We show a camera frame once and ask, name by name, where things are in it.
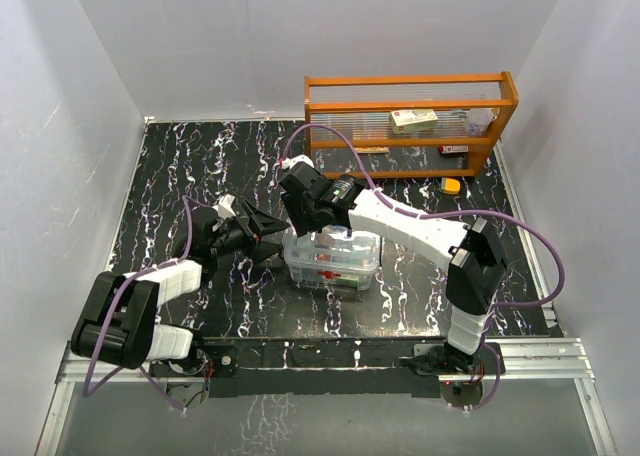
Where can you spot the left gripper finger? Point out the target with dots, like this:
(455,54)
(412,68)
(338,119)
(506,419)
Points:
(261,223)
(259,253)

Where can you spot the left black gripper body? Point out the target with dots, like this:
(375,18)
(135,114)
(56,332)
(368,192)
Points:
(233,239)

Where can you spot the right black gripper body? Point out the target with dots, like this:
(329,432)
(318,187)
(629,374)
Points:
(301,216)

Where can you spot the clear kit lid black handle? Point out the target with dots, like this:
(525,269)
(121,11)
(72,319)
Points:
(333,247)

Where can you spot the clear plastic medicine kit box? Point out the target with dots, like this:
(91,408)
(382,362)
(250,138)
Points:
(330,271)

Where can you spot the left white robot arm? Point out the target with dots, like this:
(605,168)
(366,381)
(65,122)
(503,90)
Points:
(117,324)

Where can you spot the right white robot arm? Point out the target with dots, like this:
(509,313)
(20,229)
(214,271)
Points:
(470,255)

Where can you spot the beige medicine box on shelf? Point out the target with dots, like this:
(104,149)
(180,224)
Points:
(407,121)

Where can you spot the flat wooden piece under shelf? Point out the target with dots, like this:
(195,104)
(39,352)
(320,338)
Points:
(372,150)

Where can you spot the yellow grey small device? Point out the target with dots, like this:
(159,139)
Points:
(450,186)

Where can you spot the red white box under shelf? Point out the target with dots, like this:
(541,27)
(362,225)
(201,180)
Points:
(453,150)

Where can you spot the orange wooden shelf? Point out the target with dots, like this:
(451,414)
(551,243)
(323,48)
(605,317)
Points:
(348,112)

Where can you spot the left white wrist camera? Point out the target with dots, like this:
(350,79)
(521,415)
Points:
(225,207)

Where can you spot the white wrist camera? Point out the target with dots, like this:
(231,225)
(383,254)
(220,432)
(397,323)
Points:
(287,164)
(225,207)

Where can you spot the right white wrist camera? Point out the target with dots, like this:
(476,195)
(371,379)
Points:
(287,164)

